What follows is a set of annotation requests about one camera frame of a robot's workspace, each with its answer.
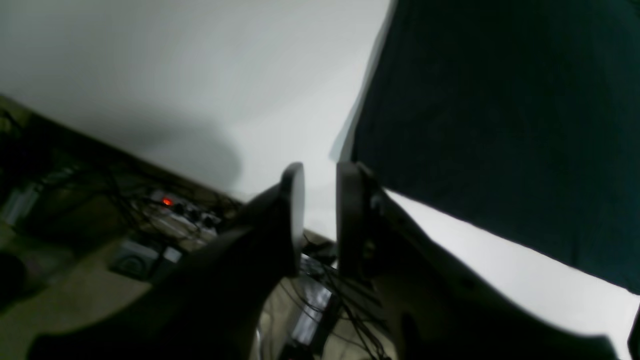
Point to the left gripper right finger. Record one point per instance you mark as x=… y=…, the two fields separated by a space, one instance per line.
x=434 y=305

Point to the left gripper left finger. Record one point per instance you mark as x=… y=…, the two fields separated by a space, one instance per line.
x=209 y=306

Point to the black T-shirt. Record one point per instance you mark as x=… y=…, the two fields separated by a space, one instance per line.
x=520 y=117

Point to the power strip with red light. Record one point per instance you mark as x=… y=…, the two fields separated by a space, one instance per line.
x=181 y=217

